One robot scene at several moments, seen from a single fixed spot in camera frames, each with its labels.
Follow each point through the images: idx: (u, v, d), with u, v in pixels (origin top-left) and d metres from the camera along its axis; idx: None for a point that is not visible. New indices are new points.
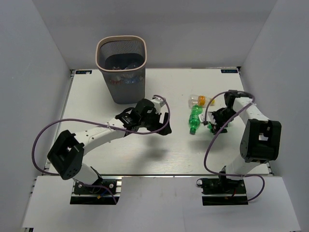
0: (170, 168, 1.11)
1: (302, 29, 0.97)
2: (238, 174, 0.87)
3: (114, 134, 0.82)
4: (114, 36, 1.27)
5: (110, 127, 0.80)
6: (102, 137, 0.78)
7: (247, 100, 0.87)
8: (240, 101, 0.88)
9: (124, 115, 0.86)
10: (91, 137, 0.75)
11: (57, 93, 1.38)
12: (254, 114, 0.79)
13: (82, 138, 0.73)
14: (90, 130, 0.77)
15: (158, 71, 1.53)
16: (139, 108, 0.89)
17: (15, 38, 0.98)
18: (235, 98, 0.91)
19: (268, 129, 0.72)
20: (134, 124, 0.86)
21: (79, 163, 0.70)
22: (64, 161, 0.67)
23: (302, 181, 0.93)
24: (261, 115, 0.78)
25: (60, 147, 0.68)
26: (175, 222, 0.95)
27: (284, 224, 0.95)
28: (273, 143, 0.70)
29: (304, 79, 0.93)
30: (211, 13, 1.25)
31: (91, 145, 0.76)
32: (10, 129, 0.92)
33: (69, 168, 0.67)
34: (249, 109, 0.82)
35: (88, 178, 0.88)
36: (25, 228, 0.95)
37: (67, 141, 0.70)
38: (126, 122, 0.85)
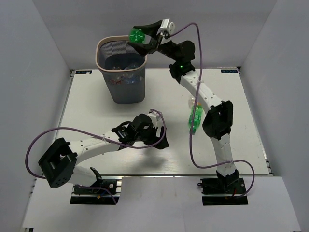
0: (170, 168, 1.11)
1: (303, 28, 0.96)
2: (226, 161, 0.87)
3: (109, 146, 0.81)
4: (114, 36, 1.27)
5: (105, 139, 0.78)
6: (97, 149, 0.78)
7: (193, 78, 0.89)
8: (188, 80, 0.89)
9: (120, 128, 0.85)
10: (84, 148, 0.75)
11: (57, 93, 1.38)
12: (208, 98, 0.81)
13: (76, 149, 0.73)
14: (85, 140, 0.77)
15: (158, 71, 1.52)
16: (136, 123, 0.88)
17: (15, 38, 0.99)
18: (181, 76, 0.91)
19: (223, 108, 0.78)
20: (129, 139, 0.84)
21: (69, 173, 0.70)
22: (55, 170, 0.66)
23: (302, 182, 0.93)
24: (215, 97, 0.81)
25: (52, 154, 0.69)
26: (175, 223, 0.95)
27: (284, 224, 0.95)
28: (230, 118, 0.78)
29: (304, 79, 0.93)
30: (211, 13, 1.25)
31: (85, 156, 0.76)
32: (11, 130, 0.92)
33: (59, 177, 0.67)
34: (201, 92, 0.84)
35: (86, 181, 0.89)
36: (25, 227, 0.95)
37: (61, 149, 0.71)
38: (121, 135, 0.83)
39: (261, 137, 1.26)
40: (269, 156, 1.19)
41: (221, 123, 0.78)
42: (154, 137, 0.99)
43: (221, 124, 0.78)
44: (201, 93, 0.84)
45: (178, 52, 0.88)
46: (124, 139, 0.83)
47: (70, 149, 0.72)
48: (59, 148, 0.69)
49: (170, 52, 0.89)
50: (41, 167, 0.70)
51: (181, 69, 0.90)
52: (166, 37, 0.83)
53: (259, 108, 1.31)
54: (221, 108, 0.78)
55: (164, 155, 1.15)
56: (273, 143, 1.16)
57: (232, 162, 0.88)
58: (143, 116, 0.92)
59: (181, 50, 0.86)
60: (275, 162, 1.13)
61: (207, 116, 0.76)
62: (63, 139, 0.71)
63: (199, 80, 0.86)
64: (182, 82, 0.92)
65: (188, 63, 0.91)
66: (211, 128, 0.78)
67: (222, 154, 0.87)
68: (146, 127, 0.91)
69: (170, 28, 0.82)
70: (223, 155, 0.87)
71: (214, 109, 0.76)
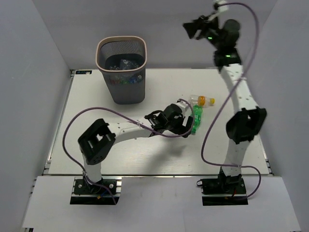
0: (170, 168, 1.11)
1: (302, 29, 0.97)
2: (234, 164, 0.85)
3: (142, 132, 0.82)
4: (116, 37, 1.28)
5: (140, 125, 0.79)
6: (132, 133, 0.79)
7: (236, 70, 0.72)
8: (228, 72, 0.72)
9: (152, 116, 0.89)
10: (121, 131, 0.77)
11: (57, 94, 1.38)
12: (243, 97, 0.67)
13: (113, 130, 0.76)
14: (122, 123, 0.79)
15: (158, 72, 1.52)
16: (168, 113, 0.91)
17: (15, 39, 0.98)
18: (223, 66, 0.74)
19: (255, 115, 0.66)
20: (161, 127, 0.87)
21: (106, 152, 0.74)
22: (93, 149, 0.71)
23: (302, 181, 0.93)
24: (251, 100, 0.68)
25: (91, 134, 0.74)
26: (175, 223, 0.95)
27: (285, 224, 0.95)
28: (258, 126, 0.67)
29: (304, 79, 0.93)
30: (211, 13, 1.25)
31: (120, 138, 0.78)
32: (10, 130, 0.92)
33: (96, 156, 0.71)
34: (239, 90, 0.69)
35: (94, 175, 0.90)
36: (25, 228, 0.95)
37: (101, 129, 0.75)
38: (153, 123, 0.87)
39: (261, 137, 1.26)
40: (269, 156, 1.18)
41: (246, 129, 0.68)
42: (181, 127, 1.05)
43: (246, 130, 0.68)
44: (236, 92, 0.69)
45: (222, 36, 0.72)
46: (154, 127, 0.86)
47: (108, 130, 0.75)
48: (98, 128, 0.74)
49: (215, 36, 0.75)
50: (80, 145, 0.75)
51: (225, 58, 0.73)
52: (215, 10, 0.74)
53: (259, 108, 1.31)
54: (253, 114, 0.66)
55: (166, 155, 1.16)
56: (273, 143, 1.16)
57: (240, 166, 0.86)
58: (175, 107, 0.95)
59: (226, 28, 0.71)
60: (275, 162, 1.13)
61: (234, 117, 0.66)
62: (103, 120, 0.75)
63: (241, 76, 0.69)
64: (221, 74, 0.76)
65: (234, 54, 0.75)
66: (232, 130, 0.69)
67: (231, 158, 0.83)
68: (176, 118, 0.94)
69: (220, 3, 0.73)
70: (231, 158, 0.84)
71: (245, 114, 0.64)
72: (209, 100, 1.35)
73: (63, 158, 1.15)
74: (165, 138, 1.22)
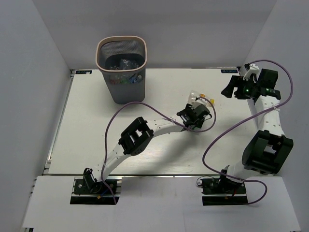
0: (170, 168, 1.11)
1: (302, 29, 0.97)
2: (237, 177, 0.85)
3: (174, 128, 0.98)
4: (115, 36, 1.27)
5: (174, 122, 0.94)
6: (166, 127, 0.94)
7: (271, 102, 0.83)
8: (262, 101, 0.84)
9: (184, 113, 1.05)
10: (158, 127, 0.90)
11: (57, 93, 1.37)
12: (270, 123, 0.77)
13: (151, 126, 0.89)
14: (158, 121, 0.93)
15: (158, 72, 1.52)
16: (198, 111, 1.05)
17: (15, 39, 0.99)
18: (259, 95, 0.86)
19: (279, 144, 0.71)
20: (190, 123, 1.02)
21: (145, 146, 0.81)
22: (135, 143, 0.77)
23: (302, 182, 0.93)
24: (278, 127, 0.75)
25: (133, 129, 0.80)
26: (175, 223, 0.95)
27: (284, 224, 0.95)
28: (277, 159, 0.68)
29: (305, 79, 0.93)
30: (211, 13, 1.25)
31: (157, 133, 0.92)
32: (11, 130, 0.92)
33: (137, 149, 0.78)
34: (267, 115, 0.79)
35: (106, 174, 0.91)
36: (25, 228, 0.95)
37: (141, 125, 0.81)
38: (185, 119, 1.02)
39: None
40: None
41: (264, 157, 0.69)
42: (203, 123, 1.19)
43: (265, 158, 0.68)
44: (265, 116, 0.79)
45: (260, 78, 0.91)
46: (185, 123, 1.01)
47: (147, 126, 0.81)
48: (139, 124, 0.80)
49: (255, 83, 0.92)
50: (121, 138, 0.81)
51: (265, 91, 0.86)
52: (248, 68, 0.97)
53: None
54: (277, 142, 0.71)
55: (165, 155, 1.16)
56: None
57: (242, 180, 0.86)
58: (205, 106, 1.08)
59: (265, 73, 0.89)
60: None
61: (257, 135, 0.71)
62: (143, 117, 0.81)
63: (274, 106, 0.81)
64: (257, 105, 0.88)
65: (273, 91, 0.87)
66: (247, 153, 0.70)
67: (240, 170, 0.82)
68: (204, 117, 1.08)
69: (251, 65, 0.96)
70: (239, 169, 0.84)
71: (268, 136, 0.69)
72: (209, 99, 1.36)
73: (63, 158, 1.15)
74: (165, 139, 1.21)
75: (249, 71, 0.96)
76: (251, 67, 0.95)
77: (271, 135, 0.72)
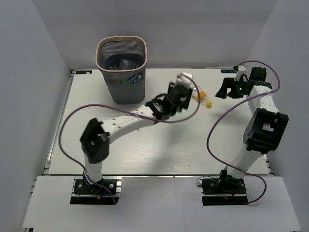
0: (170, 168, 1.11)
1: (302, 29, 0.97)
2: (239, 168, 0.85)
3: (143, 122, 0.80)
4: (115, 36, 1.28)
5: (138, 117, 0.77)
6: (131, 125, 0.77)
7: (265, 90, 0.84)
8: (257, 90, 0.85)
9: (155, 102, 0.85)
10: (117, 127, 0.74)
11: (57, 94, 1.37)
12: (265, 104, 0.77)
13: (108, 128, 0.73)
14: (118, 119, 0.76)
15: (158, 72, 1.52)
16: (172, 96, 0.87)
17: (15, 39, 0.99)
18: (254, 85, 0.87)
19: (275, 122, 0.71)
20: (165, 113, 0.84)
21: (106, 150, 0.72)
22: (91, 151, 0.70)
23: (302, 181, 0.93)
24: (273, 108, 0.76)
25: (88, 134, 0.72)
26: (175, 223, 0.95)
27: (285, 224, 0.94)
28: (275, 135, 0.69)
29: (304, 79, 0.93)
30: (212, 13, 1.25)
31: (118, 134, 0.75)
32: (11, 130, 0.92)
33: (96, 156, 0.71)
34: (262, 99, 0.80)
35: (94, 174, 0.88)
36: (25, 228, 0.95)
37: (95, 129, 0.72)
38: (158, 109, 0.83)
39: None
40: (269, 156, 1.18)
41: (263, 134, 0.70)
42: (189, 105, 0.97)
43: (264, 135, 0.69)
44: (260, 98, 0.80)
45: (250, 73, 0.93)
46: (156, 114, 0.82)
47: (103, 129, 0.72)
48: (92, 128, 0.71)
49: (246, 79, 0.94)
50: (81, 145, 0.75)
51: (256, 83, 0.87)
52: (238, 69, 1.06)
53: None
54: (274, 120, 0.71)
55: (165, 155, 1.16)
56: None
57: (244, 171, 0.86)
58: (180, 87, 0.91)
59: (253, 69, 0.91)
60: (275, 162, 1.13)
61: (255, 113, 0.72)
62: (96, 119, 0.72)
63: (268, 92, 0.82)
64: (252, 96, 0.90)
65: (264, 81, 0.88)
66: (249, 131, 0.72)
67: (241, 162, 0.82)
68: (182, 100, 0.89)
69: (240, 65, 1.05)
70: (240, 163, 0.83)
71: (265, 113, 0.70)
72: (206, 101, 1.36)
73: (63, 158, 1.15)
74: (165, 139, 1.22)
75: (239, 72, 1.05)
76: (239, 68, 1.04)
77: (268, 112, 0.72)
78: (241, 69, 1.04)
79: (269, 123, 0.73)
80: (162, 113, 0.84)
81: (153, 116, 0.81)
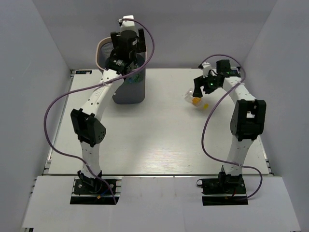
0: (170, 168, 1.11)
1: (302, 29, 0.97)
2: (235, 163, 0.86)
3: (115, 86, 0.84)
4: None
5: (107, 84, 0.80)
6: (105, 95, 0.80)
7: (236, 80, 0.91)
8: (229, 81, 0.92)
9: (112, 60, 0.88)
10: (96, 104, 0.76)
11: (57, 94, 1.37)
12: (242, 94, 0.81)
13: (89, 108, 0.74)
14: (91, 97, 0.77)
15: (158, 72, 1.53)
16: (122, 45, 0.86)
17: (15, 39, 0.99)
18: (225, 79, 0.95)
19: (255, 108, 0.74)
20: (127, 64, 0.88)
21: (101, 125, 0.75)
22: (91, 134, 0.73)
23: (302, 181, 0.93)
24: (250, 95, 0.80)
25: (77, 125, 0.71)
26: (175, 223, 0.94)
27: (285, 224, 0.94)
28: (259, 119, 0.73)
29: (304, 79, 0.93)
30: (212, 13, 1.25)
31: (100, 109, 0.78)
32: (11, 129, 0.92)
33: (97, 135, 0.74)
34: (237, 89, 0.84)
35: (95, 166, 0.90)
36: (25, 228, 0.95)
37: (79, 117, 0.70)
38: (119, 63, 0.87)
39: (261, 137, 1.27)
40: (269, 156, 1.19)
41: (247, 122, 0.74)
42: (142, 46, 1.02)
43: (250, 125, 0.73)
44: (236, 90, 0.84)
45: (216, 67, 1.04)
46: (121, 70, 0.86)
47: (86, 114, 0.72)
48: (78, 117, 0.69)
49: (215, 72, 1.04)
50: (78, 137, 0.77)
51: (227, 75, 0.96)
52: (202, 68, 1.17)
53: None
54: (254, 107, 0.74)
55: (165, 154, 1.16)
56: (273, 143, 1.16)
57: (241, 166, 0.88)
58: (127, 33, 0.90)
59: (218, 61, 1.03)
60: (275, 161, 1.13)
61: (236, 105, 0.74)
62: (75, 109, 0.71)
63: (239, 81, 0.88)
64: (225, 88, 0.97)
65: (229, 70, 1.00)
66: (235, 123, 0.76)
67: (235, 156, 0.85)
68: (134, 44, 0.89)
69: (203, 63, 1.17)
70: (236, 157, 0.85)
71: (246, 104, 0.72)
72: (202, 105, 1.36)
73: (63, 158, 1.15)
74: (165, 139, 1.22)
75: (205, 68, 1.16)
76: (204, 66, 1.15)
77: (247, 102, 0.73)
78: (206, 66, 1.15)
79: (249, 110, 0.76)
80: (126, 65, 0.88)
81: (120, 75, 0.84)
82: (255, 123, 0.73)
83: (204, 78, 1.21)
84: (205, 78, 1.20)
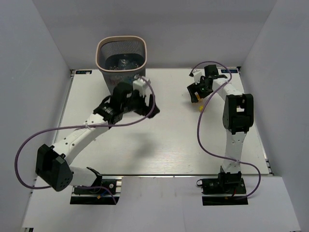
0: (170, 168, 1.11)
1: (302, 29, 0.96)
2: (233, 159, 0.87)
3: (97, 132, 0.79)
4: (115, 36, 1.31)
5: (89, 127, 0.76)
6: (84, 138, 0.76)
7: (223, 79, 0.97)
8: (217, 82, 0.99)
9: (103, 106, 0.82)
10: (71, 145, 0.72)
11: (57, 94, 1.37)
12: (231, 91, 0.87)
13: (61, 149, 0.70)
14: (68, 137, 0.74)
15: (158, 72, 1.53)
16: (117, 95, 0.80)
17: (15, 40, 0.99)
18: (213, 80, 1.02)
19: (244, 102, 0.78)
20: (116, 113, 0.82)
21: (68, 172, 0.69)
22: (52, 176, 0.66)
23: (302, 181, 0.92)
24: (237, 92, 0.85)
25: (41, 164, 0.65)
26: (175, 223, 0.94)
27: (285, 224, 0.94)
28: (248, 111, 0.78)
29: (304, 79, 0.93)
30: (212, 12, 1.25)
31: (74, 152, 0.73)
32: (11, 130, 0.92)
33: (59, 181, 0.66)
34: (226, 87, 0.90)
35: (85, 181, 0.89)
36: (25, 228, 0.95)
37: (47, 155, 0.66)
38: (107, 112, 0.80)
39: (261, 137, 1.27)
40: (269, 156, 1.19)
41: (238, 115, 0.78)
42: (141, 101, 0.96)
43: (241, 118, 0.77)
44: (225, 88, 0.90)
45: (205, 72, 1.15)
46: (109, 118, 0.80)
47: (56, 152, 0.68)
48: (46, 155, 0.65)
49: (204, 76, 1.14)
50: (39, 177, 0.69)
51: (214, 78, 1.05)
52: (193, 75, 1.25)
53: (259, 108, 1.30)
54: (242, 101, 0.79)
55: (165, 154, 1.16)
56: (273, 143, 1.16)
57: (238, 161, 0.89)
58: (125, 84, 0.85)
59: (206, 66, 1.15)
60: (275, 162, 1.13)
61: (226, 101, 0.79)
62: (46, 145, 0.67)
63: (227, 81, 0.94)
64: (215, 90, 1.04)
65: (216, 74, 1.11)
66: (226, 117, 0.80)
67: (231, 152, 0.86)
68: (129, 96, 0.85)
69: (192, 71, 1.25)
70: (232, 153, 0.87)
71: (234, 98, 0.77)
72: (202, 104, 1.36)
73: None
74: (165, 139, 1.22)
75: (196, 75, 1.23)
76: (194, 73, 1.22)
77: (235, 96, 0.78)
78: (196, 73, 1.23)
79: (239, 105, 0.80)
80: (114, 115, 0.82)
81: (106, 123, 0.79)
82: (245, 115, 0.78)
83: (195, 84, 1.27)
84: (197, 84, 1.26)
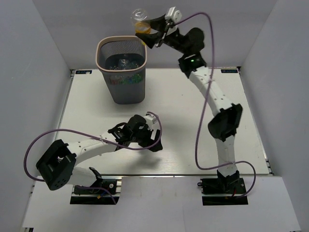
0: (170, 168, 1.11)
1: (301, 29, 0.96)
2: (228, 162, 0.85)
3: (106, 148, 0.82)
4: (115, 36, 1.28)
5: (103, 140, 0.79)
6: (95, 149, 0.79)
7: (204, 73, 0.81)
8: (198, 77, 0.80)
9: (116, 129, 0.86)
10: (83, 149, 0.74)
11: (57, 94, 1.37)
12: (218, 99, 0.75)
13: (74, 150, 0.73)
14: (83, 142, 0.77)
15: (158, 72, 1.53)
16: (132, 124, 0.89)
17: (15, 39, 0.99)
18: (191, 70, 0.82)
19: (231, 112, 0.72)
20: (125, 139, 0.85)
21: (68, 175, 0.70)
22: (54, 171, 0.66)
23: (302, 181, 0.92)
24: (226, 99, 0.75)
25: (49, 157, 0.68)
26: (175, 223, 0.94)
27: (285, 224, 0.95)
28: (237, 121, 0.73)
29: (303, 79, 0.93)
30: (211, 12, 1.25)
31: (83, 156, 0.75)
32: (11, 129, 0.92)
33: (58, 179, 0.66)
34: (212, 92, 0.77)
35: (87, 181, 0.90)
36: (25, 228, 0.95)
37: (59, 151, 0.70)
38: (118, 136, 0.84)
39: (261, 137, 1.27)
40: (269, 156, 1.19)
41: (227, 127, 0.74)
42: (148, 140, 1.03)
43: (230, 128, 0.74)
44: (211, 93, 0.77)
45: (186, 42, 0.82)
46: (120, 141, 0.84)
47: (69, 151, 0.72)
48: (57, 150, 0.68)
49: (177, 44, 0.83)
50: (38, 170, 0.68)
51: (192, 63, 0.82)
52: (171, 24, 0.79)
53: (259, 108, 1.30)
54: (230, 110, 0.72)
55: (164, 154, 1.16)
56: (273, 143, 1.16)
57: (233, 163, 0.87)
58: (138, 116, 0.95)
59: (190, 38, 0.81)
60: (275, 162, 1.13)
61: (215, 121, 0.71)
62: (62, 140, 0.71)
63: (210, 79, 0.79)
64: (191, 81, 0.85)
65: (198, 56, 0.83)
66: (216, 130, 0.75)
67: (226, 156, 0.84)
68: (140, 128, 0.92)
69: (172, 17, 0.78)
70: (227, 157, 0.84)
71: (224, 115, 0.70)
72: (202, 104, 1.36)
73: None
74: (165, 139, 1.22)
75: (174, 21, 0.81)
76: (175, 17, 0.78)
77: (225, 111, 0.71)
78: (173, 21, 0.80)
79: None
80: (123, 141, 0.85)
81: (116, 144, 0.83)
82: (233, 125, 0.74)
83: (161, 37, 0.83)
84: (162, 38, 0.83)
